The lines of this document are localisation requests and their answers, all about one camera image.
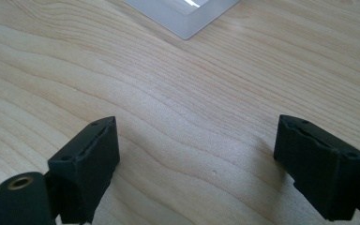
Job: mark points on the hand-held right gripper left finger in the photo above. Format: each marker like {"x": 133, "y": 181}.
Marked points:
{"x": 86, "y": 168}

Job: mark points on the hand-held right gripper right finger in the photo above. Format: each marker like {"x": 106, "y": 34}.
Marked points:
{"x": 320, "y": 175}

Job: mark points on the white square tray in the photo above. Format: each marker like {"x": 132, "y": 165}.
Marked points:
{"x": 181, "y": 15}

